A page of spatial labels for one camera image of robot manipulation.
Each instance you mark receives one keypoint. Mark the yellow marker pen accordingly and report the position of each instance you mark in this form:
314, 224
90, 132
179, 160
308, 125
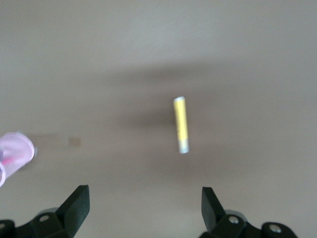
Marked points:
181, 124

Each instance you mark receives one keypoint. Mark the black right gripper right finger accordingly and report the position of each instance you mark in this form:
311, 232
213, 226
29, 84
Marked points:
213, 213

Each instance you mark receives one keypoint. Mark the pink plastic cup holder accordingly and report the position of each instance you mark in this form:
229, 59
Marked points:
17, 151

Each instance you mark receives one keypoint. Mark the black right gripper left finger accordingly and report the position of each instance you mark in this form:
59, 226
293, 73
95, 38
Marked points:
71, 213

